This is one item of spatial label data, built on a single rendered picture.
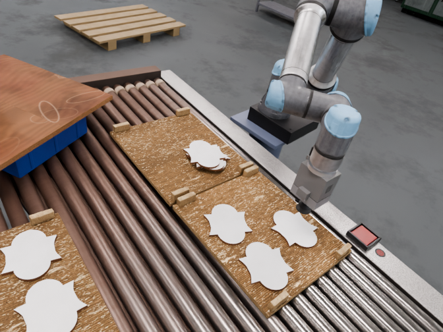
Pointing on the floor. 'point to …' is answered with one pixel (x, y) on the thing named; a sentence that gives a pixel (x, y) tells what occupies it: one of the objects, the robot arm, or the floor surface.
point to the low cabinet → (424, 10)
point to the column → (258, 134)
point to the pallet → (120, 24)
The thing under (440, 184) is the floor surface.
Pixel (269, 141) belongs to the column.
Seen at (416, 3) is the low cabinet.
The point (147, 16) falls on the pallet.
